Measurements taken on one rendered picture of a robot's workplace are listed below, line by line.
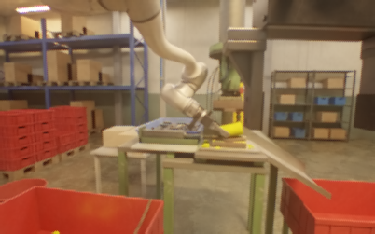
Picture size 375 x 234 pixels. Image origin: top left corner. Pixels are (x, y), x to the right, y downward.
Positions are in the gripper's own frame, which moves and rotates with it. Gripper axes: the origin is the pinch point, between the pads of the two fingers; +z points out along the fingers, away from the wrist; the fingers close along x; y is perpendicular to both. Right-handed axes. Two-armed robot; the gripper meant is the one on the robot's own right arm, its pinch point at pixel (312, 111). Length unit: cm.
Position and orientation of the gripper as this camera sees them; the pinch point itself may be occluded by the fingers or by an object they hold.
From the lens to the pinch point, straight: 24.8
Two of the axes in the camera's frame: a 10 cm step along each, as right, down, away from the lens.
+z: -0.1, 9.9, 1.2
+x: 10.0, 0.1, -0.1
